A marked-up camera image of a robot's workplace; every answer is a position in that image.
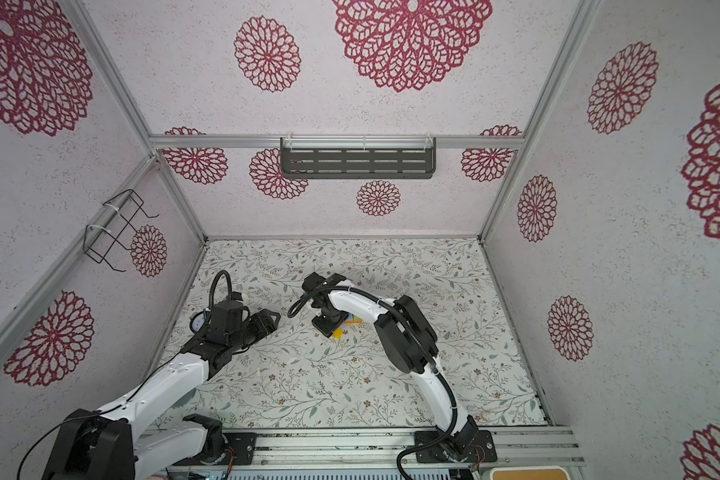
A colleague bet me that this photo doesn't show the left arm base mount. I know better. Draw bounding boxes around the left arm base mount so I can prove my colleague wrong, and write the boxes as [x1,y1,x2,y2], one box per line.
[178,414,257,466]

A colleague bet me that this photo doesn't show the orange topped white box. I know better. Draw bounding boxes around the orange topped white box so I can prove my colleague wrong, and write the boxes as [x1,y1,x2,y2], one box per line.
[488,466,571,480]

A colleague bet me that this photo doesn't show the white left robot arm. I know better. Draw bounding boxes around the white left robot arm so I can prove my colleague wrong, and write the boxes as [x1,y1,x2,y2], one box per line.
[42,296,281,479]

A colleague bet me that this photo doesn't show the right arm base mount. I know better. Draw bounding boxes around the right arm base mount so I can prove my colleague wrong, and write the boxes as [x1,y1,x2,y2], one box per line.
[415,424,498,464]

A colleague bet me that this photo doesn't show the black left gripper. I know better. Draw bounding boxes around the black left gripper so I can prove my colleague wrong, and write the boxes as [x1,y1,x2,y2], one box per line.
[230,307,281,352]

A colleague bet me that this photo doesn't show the black wire wall rack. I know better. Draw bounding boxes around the black wire wall rack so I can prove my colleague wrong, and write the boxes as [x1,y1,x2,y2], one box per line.
[82,189,158,273]

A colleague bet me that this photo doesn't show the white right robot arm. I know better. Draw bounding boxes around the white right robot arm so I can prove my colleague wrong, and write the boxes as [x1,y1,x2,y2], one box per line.
[287,273,479,456]

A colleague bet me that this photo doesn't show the dark grey wall shelf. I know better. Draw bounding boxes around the dark grey wall shelf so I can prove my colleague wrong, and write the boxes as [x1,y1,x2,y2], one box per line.
[279,137,437,180]

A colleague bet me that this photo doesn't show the small black alarm clock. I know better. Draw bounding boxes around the small black alarm clock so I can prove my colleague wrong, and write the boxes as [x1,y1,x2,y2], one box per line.
[190,310,208,333]

